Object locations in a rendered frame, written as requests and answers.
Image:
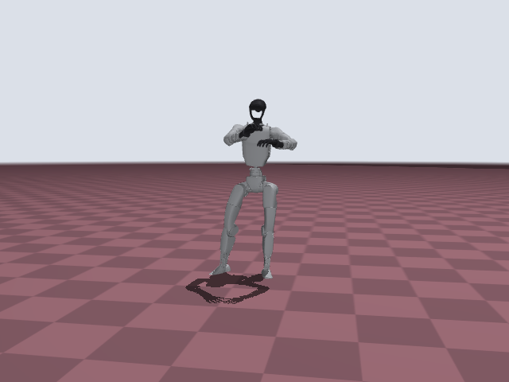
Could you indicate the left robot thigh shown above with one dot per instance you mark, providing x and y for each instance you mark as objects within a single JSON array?
[{"x": 270, "y": 190}]

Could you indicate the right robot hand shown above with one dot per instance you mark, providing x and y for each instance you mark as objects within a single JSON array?
[{"x": 250, "y": 129}]

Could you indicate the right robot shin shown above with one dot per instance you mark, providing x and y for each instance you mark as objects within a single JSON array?
[{"x": 226, "y": 245}]

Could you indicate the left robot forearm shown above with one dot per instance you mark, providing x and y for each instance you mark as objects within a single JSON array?
[{"x": 288, "y": 144}]

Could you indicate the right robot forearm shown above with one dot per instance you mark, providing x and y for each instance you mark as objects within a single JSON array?
[{"x": 233, "y": 138}]

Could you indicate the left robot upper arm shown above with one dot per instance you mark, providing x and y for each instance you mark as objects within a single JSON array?
[{"x": 276, "y": 133}]

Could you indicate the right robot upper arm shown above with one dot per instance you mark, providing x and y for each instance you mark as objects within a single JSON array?
[{"x": 236, "y": 129}]

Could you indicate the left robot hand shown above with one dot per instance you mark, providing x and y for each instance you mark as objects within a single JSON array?
[{"x": 274, "y": 143}]

